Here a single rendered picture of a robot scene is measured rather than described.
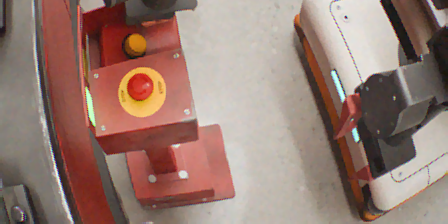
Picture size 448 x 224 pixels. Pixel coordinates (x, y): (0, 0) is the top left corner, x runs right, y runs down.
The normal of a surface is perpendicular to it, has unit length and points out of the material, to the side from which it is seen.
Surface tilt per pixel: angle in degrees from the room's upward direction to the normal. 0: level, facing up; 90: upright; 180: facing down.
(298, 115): 0
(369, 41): 0
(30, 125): 0
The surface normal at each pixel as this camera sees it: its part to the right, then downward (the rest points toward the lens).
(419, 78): 0.37, -0.41
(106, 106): 0.01, -0.30
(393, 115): -0.83, 0.15
